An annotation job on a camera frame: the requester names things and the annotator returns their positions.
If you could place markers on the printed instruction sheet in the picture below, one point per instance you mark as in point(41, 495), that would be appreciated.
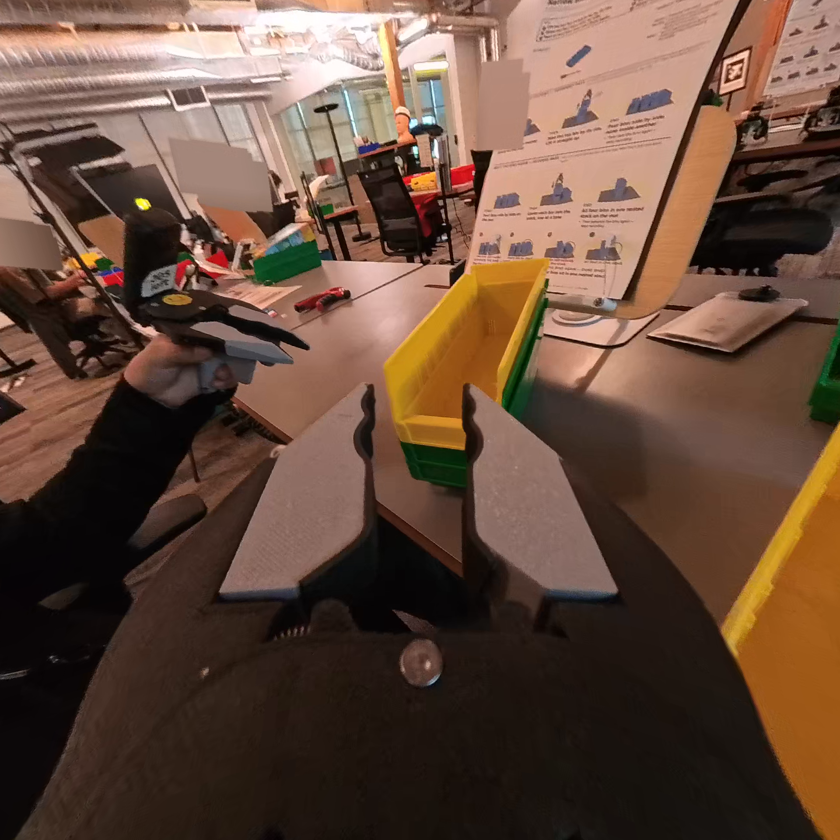
point(623, 164)

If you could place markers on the framed marker tag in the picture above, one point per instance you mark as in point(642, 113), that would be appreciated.
point(735, 71)

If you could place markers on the red crate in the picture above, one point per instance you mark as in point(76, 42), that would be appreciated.
point(461, 174)

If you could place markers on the small black knob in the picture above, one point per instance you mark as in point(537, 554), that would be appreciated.
point(758, 293)

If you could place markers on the mannequin head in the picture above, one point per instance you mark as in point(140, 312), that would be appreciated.
point(405, 128)

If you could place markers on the person's left forearm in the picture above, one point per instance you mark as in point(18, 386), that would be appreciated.
point(98, 472)

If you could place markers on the white metal stand base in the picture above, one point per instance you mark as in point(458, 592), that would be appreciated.
point(604, 331)

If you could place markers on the grey flat pouch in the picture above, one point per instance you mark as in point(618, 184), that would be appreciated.
point(722, 321)

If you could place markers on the instruction sheet on board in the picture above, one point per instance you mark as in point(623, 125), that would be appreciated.
point(689, 216)

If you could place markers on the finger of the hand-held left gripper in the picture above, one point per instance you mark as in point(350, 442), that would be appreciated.
point(253, 344)

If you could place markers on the wall instruction poster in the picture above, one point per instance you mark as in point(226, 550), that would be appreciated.
point(807, 46)

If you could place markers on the green bin with packets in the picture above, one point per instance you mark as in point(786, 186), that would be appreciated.
point(289, 266)

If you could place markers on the person's left hand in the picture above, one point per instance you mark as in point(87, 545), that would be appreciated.
point(164, 374)

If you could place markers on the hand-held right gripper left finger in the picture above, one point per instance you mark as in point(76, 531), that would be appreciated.
point(308, 499)

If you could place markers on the yellow crate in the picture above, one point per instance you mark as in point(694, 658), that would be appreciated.
point(424, 182)

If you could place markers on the yellow plastic bin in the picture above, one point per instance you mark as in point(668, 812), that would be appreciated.
point(453, 348)
point(794, 623)

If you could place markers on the black monitor screen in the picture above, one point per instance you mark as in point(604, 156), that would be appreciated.
point(118, 190)

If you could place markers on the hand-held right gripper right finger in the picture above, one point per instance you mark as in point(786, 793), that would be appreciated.
point(531, 505)

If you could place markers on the black floor lamp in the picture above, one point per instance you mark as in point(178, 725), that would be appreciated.
point(326, 107)

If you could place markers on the red and black pliers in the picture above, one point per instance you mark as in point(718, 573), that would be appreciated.
point(321, 300)

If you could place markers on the blue patterned carton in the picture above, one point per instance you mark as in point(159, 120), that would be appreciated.
point(289, 239)

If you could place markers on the printed paper sheets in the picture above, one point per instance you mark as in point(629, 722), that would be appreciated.
point(259, 293)

